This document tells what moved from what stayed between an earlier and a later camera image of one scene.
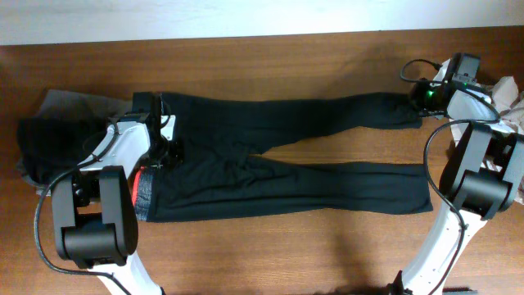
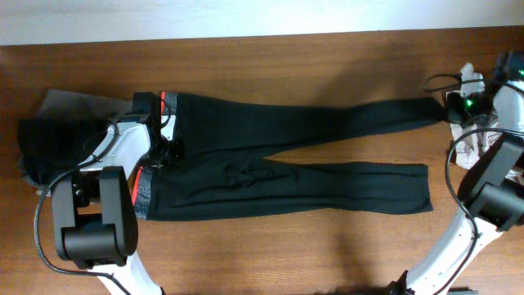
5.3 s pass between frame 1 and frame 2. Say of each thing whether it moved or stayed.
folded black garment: stayed
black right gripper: moved
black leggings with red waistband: stayed
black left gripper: stayed
